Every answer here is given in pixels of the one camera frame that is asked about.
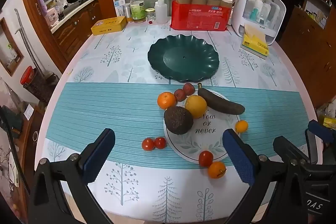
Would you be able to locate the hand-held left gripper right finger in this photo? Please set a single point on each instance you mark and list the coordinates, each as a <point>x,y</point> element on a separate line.
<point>237,155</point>

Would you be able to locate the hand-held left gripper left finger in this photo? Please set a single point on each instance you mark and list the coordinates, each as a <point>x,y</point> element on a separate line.
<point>98,158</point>

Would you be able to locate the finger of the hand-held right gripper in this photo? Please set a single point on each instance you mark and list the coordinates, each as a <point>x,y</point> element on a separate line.
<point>323,133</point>
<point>291,150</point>

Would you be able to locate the small orange mandarin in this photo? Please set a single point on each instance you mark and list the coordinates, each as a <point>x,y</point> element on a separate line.
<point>217,170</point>

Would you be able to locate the small yellow kumquat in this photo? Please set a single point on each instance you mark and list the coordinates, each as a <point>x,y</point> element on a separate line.
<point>241,126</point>

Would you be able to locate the red cherry tomato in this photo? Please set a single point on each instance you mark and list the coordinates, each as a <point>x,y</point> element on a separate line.
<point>148,144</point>
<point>205,158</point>
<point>160,143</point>

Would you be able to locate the dark overripe banana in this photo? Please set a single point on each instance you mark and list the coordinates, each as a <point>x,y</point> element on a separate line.
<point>220,106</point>

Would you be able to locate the large yellow orange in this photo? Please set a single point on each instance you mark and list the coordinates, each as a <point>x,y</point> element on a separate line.
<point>196,106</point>

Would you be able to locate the dark avocado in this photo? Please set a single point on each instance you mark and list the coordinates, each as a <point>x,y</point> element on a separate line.
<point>178,120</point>

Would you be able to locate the red jujube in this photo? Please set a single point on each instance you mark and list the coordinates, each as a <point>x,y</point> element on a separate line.
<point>179,95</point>
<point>189,88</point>

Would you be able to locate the orange tangerine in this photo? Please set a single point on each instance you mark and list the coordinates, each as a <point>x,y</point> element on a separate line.
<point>166,100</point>

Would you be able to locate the dark green scalloped plate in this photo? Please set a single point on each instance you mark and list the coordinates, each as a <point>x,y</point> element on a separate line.
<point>183,56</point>

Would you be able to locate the white round printed mat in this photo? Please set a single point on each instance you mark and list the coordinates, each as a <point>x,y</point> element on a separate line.
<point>207,141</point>

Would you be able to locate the red lidded bin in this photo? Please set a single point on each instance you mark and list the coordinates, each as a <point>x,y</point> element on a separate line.
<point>30,77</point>

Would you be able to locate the yellow tissue pack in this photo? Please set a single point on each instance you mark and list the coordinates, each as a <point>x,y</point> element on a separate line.
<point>256,44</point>

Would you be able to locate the yellow tin box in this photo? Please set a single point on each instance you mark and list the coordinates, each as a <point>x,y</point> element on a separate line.
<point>108,26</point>

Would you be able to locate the white cosmetics organizer box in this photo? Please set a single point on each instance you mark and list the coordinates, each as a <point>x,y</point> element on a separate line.
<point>240,14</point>

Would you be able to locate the red paper cup package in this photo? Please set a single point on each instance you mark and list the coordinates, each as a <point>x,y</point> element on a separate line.
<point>199,16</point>

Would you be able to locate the silver metal can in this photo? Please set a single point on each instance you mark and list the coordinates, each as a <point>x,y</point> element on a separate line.
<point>127,12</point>

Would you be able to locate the pink box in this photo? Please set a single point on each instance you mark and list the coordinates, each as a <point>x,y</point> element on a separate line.
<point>51,16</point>

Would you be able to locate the small glass jar gold lid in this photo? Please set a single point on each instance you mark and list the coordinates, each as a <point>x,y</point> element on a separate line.
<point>150,15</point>

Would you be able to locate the white and blue carton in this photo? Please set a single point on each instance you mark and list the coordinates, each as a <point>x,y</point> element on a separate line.
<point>119,6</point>

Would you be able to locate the glass bottle with green label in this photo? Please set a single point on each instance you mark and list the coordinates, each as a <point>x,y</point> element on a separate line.
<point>138,8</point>

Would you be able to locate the white plastic squeeze bottle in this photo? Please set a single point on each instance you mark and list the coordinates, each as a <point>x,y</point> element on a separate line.
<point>161,12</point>

